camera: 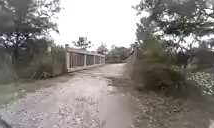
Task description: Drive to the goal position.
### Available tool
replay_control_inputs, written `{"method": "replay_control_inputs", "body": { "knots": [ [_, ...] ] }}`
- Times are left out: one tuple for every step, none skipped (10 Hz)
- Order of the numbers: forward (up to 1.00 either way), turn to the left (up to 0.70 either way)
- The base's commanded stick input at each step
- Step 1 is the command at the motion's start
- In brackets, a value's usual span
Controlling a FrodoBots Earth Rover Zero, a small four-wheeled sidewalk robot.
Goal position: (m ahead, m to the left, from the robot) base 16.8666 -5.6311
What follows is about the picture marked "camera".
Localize grey concrete wall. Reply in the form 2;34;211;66
122;44;140;81

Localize group of trees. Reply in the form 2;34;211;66
132;0;214;69

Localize pale gravel path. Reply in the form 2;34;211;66
0;63;147;128

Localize distant trees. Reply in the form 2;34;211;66
72;36;133;65

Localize concrete railing with posts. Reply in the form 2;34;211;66
64;43;107;73

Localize large green bush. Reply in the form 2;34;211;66
137;39;197;96

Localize large dark tree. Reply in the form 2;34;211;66
0;0;63;62

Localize grass strip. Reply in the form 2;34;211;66
127;70;214;128
0;71;80;112

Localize overgrown hedge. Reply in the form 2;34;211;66
0;39;68;85

